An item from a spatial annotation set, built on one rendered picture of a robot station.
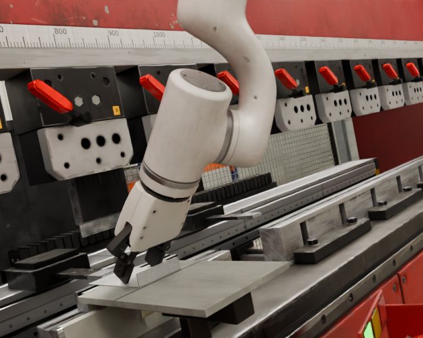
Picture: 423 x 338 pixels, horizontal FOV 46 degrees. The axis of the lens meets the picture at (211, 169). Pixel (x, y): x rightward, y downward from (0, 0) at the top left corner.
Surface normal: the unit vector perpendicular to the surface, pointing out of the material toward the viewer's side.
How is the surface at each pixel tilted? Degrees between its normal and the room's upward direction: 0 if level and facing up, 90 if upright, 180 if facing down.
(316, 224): 90
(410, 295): 90
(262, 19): 90
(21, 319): 90
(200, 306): 0
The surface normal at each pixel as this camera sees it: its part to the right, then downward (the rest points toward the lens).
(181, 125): -0.26, 0.41
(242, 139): 0.30, 0.11
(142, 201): -0.51, 0.07
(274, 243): -0.65, 0.18
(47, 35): 0.73, -0.11
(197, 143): 0.28, 0.56
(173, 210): 0.70, 0.54
